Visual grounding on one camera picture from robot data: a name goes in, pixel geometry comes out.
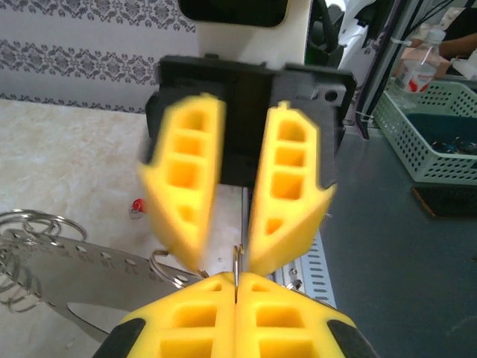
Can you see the dark teal tray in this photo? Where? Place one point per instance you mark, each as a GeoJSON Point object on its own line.
{"type": "Point", "coordinates": [439, 128]}

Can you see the green perforated plastic basket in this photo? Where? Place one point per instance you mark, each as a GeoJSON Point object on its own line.
{"type": "Point", "coordinates": [410, 156]}

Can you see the clear plastic bottle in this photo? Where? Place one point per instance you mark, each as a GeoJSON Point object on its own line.
{"type": "Point", "coordinates": [417, 74]}

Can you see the black flat pad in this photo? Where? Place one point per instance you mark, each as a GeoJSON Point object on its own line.
{"type": "Point", "coordinates": [447, 201]}

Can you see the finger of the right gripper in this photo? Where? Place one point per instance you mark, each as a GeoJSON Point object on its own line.
{"type": "Point", "coordinates": [210, 168]}
{"type": "Point", "coordinates": [294, 238]}

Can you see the aluminium frame post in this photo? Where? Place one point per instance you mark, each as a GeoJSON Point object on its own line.
{"type": "Point", "coordinates": [376, 74]}

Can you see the person's hand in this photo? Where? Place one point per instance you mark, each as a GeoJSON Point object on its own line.
{"type": "Point", "coordinates": [458, 43]}

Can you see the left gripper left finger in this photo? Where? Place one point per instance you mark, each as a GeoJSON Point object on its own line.
{"type": "Point", "coordinates": [194, 320]}

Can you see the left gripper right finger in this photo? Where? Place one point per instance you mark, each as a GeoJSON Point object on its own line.
{"type": "Point", "coordinates": [283, 320]}

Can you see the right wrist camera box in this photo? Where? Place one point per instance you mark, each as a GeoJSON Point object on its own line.
{"type": "Point", "coordinates": [253, 44]}

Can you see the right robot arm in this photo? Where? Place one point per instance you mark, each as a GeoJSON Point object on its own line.
{"type": "Point", "coordinates": [354, 26]}

